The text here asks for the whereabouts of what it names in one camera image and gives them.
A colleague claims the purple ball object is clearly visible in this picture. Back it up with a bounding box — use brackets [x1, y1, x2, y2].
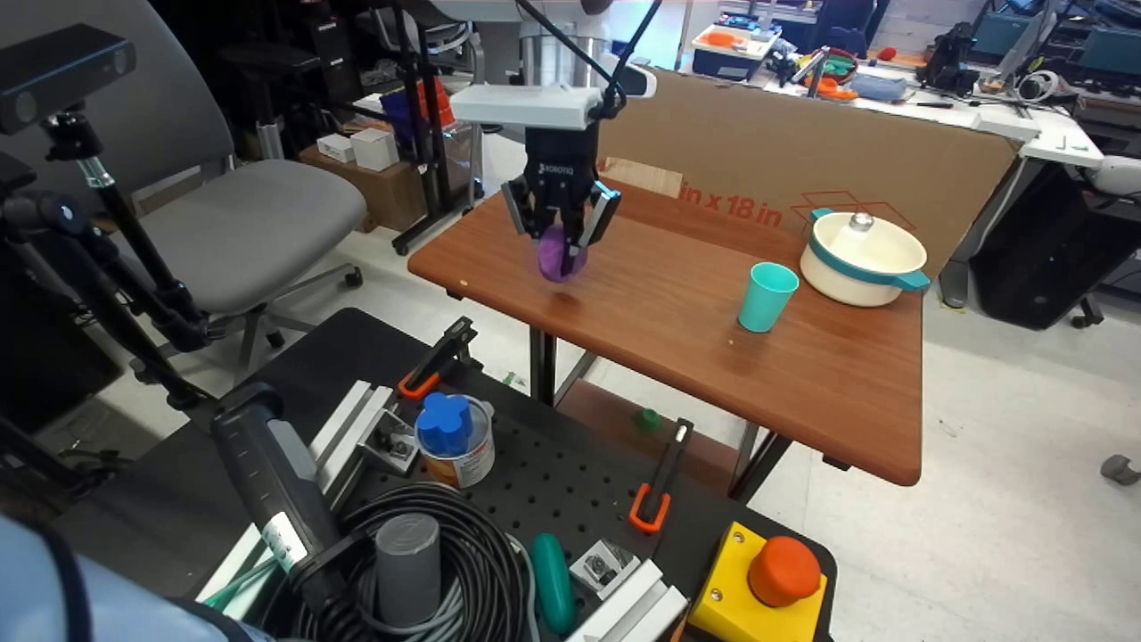
[537, 228, 589, 281]

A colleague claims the grey cylinder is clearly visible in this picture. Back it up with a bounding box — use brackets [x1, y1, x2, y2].
[374, 514, 441, 628]

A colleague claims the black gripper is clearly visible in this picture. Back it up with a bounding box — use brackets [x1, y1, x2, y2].
[501, 127, 620, 275]

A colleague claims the grey office chair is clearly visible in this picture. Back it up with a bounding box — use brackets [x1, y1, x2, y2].
[0, 0, 366, 356]

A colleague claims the cardboard box on floor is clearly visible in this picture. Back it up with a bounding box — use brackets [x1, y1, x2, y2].
[301, 121, 458, 234]

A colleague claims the teal plastic cup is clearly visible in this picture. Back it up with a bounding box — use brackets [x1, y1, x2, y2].
[739, 262, 800, 336]

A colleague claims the black orange clamp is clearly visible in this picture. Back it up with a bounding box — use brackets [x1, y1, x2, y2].
[629, 420, 690, 537]
[396, 319, 473, 404]

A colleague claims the yellow box red emergency button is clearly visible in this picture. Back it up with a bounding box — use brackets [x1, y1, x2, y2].
[687, 520, 832, 642]

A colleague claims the black camera on tripod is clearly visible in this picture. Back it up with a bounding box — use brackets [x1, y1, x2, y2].
[0, 27, 215, 414]

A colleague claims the black orange clamp right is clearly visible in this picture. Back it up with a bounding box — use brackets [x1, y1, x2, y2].
[629, 420, 690, 537]

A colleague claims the coiled black cable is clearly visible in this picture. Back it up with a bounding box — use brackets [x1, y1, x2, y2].
[285, 481, 534, 642]

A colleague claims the white background desk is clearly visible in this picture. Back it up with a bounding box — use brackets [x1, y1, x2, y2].
[687, 23, 1108, 171]

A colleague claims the brown cardboard board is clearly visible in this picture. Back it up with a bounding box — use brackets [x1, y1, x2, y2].
[598, 75, 1017, 275]

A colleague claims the blue cap white container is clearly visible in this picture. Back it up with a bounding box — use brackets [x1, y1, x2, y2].
[415, 392, 494, 489]

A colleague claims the white pot with teal rim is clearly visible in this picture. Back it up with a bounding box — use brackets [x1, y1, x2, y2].
[800, 209, 932, 307]

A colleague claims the black orange clamp left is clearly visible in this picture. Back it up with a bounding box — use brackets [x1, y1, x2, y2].
[396, 319, 473, 404]

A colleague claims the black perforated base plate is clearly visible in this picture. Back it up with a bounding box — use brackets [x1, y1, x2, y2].
[39, 307, 841, 642]

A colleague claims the teal handled tool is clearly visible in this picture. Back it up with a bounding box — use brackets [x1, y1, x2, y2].
[529, 531, 578, 637]

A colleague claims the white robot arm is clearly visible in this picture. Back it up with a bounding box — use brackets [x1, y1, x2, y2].
[428, 0, 658, 281]

